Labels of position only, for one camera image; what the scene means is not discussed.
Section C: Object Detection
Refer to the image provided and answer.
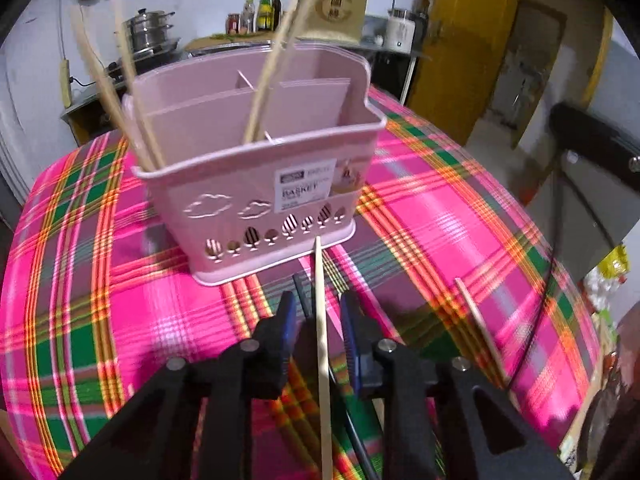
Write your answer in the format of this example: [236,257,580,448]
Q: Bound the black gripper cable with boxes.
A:
[507,147,561,391]

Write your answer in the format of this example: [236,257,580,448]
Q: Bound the steel steamer pot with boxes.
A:
[122,8,177,57]

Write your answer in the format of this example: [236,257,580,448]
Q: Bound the pink plastic utensil basket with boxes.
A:
[122,42,388,287]

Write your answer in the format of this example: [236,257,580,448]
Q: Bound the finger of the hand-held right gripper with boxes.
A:
[549,102,640,175]

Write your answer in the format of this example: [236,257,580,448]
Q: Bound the yellow wooden door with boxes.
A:
[415,0,527,147]

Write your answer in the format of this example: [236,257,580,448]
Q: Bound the black induction cooker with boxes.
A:
[106,44,187,82]

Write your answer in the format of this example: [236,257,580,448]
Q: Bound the white electric kettle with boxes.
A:
[385,7,416,51]

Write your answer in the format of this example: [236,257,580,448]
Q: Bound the yellow plastic bag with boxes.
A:
[597,244,630,282]

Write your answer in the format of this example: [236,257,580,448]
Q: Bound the wooden cutting board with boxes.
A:
[185,30,282,54]

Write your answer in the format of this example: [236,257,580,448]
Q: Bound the wooden chopstick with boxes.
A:
[112,0,166,168]
[252,0,298,142]
[312,236,335,480]
[67,4,156,173]
[242,0,321,143]
[453,277,509,389]

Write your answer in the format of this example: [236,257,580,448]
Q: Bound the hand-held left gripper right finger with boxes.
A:
[340,290,573,480]

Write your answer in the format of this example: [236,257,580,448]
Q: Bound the yellowed power strip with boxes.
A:
[58,58,71,109]

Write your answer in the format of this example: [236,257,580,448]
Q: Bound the black chopstick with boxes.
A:
[291,274,381,480]

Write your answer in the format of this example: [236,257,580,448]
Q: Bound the pink green plaid tablecloth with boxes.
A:
[0,85,603,480]

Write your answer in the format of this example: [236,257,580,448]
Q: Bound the steel cabinet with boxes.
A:
[60,55,192,147]

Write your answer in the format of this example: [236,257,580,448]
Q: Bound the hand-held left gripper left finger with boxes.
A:
[60,290,298,480]

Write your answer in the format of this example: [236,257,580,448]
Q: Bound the gold square box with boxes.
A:
[295,0,370,44]

